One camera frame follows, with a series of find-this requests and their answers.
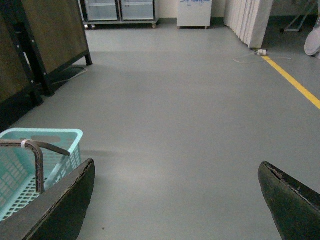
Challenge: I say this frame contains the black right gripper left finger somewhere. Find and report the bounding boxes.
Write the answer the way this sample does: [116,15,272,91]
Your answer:
[0,158,96,240]

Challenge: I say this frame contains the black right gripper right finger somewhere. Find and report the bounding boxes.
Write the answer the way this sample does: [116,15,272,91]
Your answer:
[258,161,320,240]

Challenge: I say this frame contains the light blue plastic basket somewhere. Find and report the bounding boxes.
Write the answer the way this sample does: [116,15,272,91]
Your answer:
[0,128,83,221]

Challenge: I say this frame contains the brown basket handle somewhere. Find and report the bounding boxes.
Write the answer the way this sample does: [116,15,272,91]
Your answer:
[0,139,71,194]

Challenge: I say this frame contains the white power strip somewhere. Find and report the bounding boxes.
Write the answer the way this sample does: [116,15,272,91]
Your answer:
[256,49,267,56]

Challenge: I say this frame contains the person's white shoe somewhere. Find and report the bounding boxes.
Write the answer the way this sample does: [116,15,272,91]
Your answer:
[304,17,320,59]

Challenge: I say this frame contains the white folding partition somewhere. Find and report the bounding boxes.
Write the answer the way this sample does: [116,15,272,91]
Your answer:
[223,0,274,49]

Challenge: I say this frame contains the glass door refrigerator cabinet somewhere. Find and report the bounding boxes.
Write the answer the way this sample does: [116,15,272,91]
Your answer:
[78,0,160,30]

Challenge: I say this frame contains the white cable on floor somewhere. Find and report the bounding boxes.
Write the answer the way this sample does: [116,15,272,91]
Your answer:
[233,51,292,63]

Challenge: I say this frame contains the wooden board black frame stand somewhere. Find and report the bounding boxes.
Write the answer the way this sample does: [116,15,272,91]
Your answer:
[0,0,92,129]

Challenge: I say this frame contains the metal ladder frame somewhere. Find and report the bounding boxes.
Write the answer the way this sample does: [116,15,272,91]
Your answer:
[280,0,318,33]

